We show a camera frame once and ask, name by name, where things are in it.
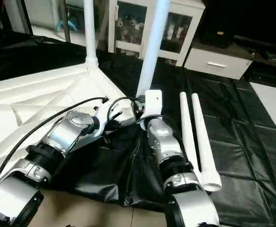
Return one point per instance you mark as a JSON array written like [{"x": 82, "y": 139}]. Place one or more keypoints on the white plastic table leg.
[
  {"x": 154, "y": 42},
  {"x": 89, "y": 28},
  {"x": 204, "y": 146},
  {"x": 187, "y": 132}
]

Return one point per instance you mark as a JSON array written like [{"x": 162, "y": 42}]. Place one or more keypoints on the white plastic table top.
[{"x": 24, "y": 99}]

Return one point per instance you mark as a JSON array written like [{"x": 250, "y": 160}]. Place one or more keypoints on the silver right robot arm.
[{"x": 171, "y": 161}]

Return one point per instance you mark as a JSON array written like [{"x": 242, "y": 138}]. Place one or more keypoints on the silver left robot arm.
[{"x": 52, "y": 146}]

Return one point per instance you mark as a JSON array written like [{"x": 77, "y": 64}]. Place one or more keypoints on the white glass door cabinet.
[{"x": 175, "y": 28}]

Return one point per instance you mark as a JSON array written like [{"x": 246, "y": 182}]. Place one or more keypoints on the white drawer unit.
[{"x": 218, "y": 64}]

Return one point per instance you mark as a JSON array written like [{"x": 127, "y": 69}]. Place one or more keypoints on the black plastic mat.
[{"x": 251, "y": 132}]

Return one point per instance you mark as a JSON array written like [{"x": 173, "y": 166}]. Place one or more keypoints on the black box device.
[{"x": 218, "y": 30}]

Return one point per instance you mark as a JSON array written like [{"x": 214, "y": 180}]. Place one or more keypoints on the teal floor stand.
[{"x": 64, "y": 23}]

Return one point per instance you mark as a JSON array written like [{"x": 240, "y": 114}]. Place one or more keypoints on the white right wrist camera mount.
[{"x": 153, "y": 104}]

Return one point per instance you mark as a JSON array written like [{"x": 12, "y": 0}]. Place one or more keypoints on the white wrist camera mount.
[
  {"x": 107, "y": 116},
  {"x": 153, "y": 104}
]

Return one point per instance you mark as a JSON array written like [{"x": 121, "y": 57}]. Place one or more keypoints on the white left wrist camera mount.
[{"x": 107, "y": 116}]

